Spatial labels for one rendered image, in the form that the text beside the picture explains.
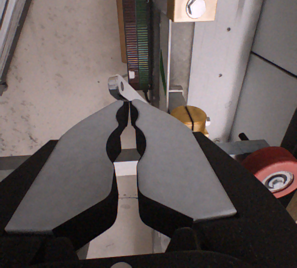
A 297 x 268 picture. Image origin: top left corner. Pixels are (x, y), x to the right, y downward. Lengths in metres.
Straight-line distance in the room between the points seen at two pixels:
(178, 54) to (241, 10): 0.18
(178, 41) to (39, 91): 1.02
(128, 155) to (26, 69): 1.02
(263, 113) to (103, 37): 0.84
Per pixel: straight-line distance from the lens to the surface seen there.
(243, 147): 0.37
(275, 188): 0.37
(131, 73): 0.41
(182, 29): 0.40
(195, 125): 0.28
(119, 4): 1.02
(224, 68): 0.54
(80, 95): 1.25
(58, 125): 1.40
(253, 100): 0.54
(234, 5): 0.51
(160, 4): 0.39
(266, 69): 0.50
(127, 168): 0.33
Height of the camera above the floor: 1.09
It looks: 57 degrees down
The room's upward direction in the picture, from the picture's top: 172 degrees clockwise
